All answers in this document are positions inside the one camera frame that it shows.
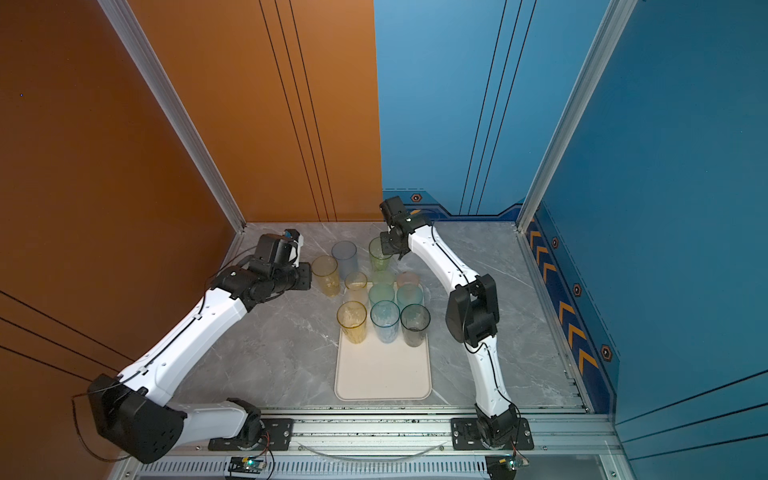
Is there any cream plastic tray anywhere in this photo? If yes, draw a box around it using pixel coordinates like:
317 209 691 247
335 301 432 401

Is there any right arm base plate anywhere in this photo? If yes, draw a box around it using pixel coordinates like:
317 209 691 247
450 418 535 451

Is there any teal glass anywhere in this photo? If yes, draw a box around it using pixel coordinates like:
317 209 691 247
396 283 424 309
368 283 395 305

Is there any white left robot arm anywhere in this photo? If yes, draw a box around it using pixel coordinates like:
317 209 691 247
85 229 312 464

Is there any aluminium corner post left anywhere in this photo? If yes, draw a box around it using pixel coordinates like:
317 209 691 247
98 0 246 233

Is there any aluminium corner post right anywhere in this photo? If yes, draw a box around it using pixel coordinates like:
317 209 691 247
516 0 638 234

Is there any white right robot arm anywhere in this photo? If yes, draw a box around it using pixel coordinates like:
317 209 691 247
379 196 522 449

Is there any tall yellow glass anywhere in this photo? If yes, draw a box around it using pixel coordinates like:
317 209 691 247
311 255 341 297
336 301 368 344

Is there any right circuit board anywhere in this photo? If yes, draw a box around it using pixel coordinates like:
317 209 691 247
485 454 530 480

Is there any teal glass front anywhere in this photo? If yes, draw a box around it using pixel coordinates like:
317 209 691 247
368 283 395 305

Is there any tall yellow glass rear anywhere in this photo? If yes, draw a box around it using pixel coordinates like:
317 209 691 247
311 255 341 297

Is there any small pink glass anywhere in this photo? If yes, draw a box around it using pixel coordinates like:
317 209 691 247
396 271 420 288

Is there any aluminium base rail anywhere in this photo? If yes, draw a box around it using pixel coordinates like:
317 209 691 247
109 407 634 479

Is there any small green glass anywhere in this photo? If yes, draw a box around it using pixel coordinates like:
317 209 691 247
371 270 395 286

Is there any circuit board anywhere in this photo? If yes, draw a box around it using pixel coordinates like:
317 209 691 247
485 454 530 480
227 456 270 478

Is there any tall green glass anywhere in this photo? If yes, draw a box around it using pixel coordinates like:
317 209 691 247
368 236 392 272

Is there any tall blue glass rear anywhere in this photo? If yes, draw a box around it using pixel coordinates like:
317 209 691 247
331 240 359 282

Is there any tall blue glass front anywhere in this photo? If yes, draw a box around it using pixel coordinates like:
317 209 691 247
370 300 400 344

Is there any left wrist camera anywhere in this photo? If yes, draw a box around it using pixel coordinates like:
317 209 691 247
283 229 304 252

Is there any left circuit board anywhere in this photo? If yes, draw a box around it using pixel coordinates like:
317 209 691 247
227 456 270 478

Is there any tall blue glass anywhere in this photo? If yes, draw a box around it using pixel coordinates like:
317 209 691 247
331 240 359 282
370 300 400 344

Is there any aluminium corner post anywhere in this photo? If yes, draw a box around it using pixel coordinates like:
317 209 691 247
516 0 638 234
98 0 246 233

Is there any tall yellow glass front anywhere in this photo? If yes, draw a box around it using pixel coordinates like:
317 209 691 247
336 301 368 344

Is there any small yellow glass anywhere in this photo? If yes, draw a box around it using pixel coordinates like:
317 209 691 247
344 271 368 292

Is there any tall dark grey glass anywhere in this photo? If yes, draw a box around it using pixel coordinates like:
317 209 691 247
400 304 431 348

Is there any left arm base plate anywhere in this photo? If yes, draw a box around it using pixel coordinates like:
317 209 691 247
208 418 294 452

